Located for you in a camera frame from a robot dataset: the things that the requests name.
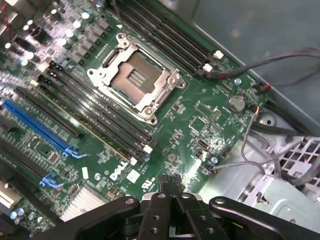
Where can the white expansion slot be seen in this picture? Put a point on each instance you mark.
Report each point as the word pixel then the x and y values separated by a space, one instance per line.
pixel 7 200

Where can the metal CPU socket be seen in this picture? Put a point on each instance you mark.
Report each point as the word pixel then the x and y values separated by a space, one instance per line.
pixel 136 77

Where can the blue expansion slot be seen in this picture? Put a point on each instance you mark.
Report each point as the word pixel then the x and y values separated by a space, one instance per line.
pixel 37 125

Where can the silver metal drive cage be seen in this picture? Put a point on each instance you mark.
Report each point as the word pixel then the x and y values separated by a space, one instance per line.
pixel 287 200

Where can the silver chipset heatsink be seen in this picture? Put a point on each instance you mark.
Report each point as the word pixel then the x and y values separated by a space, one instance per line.
pixel 85 202

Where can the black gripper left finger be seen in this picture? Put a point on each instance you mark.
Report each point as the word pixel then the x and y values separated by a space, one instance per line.
pixel 155 225

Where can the short black expansion slot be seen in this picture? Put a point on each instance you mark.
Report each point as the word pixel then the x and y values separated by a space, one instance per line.
pixel 7 125

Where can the long black expansion slot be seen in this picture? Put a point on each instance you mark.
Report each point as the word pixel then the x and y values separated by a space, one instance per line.
pixel 25 166
pixel 47 112

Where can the open black PC case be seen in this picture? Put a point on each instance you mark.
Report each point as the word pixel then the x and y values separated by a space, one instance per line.
pixel 250 25

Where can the green motherboard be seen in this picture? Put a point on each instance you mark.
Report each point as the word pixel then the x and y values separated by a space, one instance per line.
pixel 195 100

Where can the silver coin cell battery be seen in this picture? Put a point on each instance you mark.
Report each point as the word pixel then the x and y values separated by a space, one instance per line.
pixel 235 103

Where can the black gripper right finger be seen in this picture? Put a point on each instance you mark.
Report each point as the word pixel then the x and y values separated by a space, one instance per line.
pixel 197 225

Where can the RAM slot white latches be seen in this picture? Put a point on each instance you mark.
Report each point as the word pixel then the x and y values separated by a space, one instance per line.
pixel 100 112
pixel 180 26
pixel 162 33
pixel 134 161

